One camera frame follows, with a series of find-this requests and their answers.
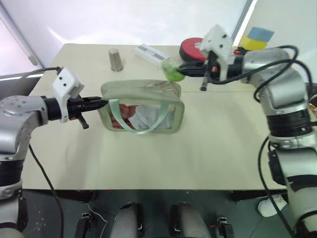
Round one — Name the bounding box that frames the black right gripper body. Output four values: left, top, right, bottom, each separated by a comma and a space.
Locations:
201, 51, 222, 91

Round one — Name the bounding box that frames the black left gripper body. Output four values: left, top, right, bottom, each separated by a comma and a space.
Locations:
66, 95, 89, 129

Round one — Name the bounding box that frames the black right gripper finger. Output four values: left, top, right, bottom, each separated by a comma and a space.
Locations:
178, 61, 206, 70
182, 69, 206, 77

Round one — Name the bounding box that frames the green plush keychain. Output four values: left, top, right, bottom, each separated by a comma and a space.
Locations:
162, 63, 186, 82

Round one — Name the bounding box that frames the green transparent zip pouch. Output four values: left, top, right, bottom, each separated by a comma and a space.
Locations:
97, 79, 185, 136

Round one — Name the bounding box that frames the red and black round disc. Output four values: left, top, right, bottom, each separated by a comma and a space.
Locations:
179, 37, 211, 62

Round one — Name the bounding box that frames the white rectangular box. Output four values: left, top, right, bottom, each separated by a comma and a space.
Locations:
134, 44, 171, 67

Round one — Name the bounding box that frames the silver metal cup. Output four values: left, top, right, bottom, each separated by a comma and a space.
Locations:
107, 48, 124, 72

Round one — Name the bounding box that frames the yellow and blue sponge block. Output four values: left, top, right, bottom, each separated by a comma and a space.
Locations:
240, 26, 275, 52

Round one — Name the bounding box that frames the grey rounded robot leg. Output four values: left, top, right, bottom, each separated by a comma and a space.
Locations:
114, 202, 141, 238
172, 202, 209, 238

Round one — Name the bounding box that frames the white round floor object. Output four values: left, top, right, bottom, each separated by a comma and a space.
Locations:
257, 194, 288, 218

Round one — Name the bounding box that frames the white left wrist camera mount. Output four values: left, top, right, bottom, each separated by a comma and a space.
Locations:
52, 67, 85, 123

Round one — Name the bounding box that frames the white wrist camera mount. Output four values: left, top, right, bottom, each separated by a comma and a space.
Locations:
202, 24, 236, 81
52, 67, 85, 123

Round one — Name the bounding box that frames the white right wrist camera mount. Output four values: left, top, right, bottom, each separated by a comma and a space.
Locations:
202, 24, 236, 81

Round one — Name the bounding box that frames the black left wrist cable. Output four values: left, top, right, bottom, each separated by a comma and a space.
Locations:
24, 66, 62, 75

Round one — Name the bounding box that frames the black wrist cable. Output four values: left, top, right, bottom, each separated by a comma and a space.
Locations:
24, 66, 62, 75
208, 45, 313, 104

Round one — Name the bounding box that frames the grey corner frame post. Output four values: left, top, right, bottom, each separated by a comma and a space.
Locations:
232, 0, 258, 48

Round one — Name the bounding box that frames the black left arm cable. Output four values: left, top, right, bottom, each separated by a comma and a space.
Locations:
28, 143, 65, 238

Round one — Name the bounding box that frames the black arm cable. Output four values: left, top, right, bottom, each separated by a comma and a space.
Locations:
257, 135, 298, 238
28, 143, 65, 238

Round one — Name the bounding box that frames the silver window frame bar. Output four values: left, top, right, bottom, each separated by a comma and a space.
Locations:
0, 3, 38, 66

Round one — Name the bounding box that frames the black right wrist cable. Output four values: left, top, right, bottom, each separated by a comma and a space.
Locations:
208, 45, 313, 104

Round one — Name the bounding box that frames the thin white floor cable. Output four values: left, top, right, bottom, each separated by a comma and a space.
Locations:
88, 198, 114, 225

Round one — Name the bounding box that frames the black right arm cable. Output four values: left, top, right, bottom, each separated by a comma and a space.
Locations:
257, 135, 298, 238

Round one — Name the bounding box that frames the black floor bracket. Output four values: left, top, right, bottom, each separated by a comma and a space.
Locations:
215, 215, 235, 238
74, 212, 94, 238

